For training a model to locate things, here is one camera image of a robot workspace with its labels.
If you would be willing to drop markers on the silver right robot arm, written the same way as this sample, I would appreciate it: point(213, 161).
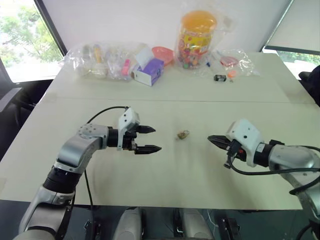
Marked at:
point(295, 155)

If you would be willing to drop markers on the dark grey chair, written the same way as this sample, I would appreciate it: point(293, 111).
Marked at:
point(10, 105)

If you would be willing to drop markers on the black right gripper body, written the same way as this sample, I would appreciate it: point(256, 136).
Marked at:
point(237, 151)

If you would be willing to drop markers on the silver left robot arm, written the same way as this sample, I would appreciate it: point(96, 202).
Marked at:
point(75, 150)

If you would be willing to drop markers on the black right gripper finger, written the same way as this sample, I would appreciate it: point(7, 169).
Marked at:
point(221, 145)
point(217, 138)

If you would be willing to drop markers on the black office chair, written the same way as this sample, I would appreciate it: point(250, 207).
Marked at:
point(311, 82)

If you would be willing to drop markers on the pink red flat packet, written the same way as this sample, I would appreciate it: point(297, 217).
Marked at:
point(228, 61)

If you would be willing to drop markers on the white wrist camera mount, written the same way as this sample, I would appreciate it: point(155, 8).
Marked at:
point(127, 118)
point(246, 135)

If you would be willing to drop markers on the crumpled clear plastic bag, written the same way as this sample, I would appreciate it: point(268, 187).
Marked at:
point(246, 63)

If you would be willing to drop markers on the small orange toy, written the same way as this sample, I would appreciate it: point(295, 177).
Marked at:
point(232, 73)

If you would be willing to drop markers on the pink plastic bowl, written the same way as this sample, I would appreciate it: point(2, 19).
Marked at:
point(163, 53)

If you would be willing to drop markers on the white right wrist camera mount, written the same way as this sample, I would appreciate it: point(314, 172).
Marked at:
point(246, 135)

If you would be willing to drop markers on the clear plastic bag of toys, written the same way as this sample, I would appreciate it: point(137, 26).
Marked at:
point(75, 60)

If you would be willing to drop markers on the purple white tissue box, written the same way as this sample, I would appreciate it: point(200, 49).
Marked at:
point(150, 71)

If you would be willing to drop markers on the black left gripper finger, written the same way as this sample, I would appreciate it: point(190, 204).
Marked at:
point(148, 149)
point(147, 129)

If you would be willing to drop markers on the silver rounded shape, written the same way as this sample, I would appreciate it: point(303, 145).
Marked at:
point(130, 223)
point(195, 225)

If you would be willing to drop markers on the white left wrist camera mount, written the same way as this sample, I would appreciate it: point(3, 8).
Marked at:
point(127, 118)

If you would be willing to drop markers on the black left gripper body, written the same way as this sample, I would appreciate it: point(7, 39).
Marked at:
point(130, 143)

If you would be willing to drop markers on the small black box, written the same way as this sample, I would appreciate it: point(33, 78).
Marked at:
point(220, 78)

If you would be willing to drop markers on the candy jar with orange lid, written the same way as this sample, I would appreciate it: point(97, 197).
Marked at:
point(196, 40)

